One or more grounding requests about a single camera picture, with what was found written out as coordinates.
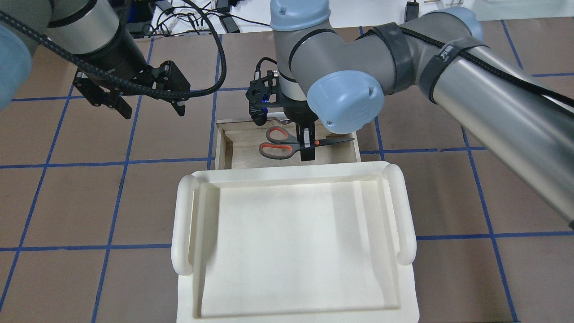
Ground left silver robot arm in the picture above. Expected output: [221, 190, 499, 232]
[1, 0, 191, 119]

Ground grey orange handled scissors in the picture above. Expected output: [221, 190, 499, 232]
[259, 126, 354, 160]

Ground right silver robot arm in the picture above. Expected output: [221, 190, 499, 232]
[270, 0, 574, 227]

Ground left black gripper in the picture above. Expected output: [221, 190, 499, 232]
[73, 43, 191, 119]

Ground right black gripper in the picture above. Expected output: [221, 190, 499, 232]
[281, 97, 318, 162]

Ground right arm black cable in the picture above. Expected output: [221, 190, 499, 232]
[395, 25, 574, 108]

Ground wooden drawer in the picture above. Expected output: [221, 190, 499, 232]
[214, 118, 362, 170]

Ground black braided cable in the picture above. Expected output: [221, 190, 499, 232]
[0, 0, 227, 100]

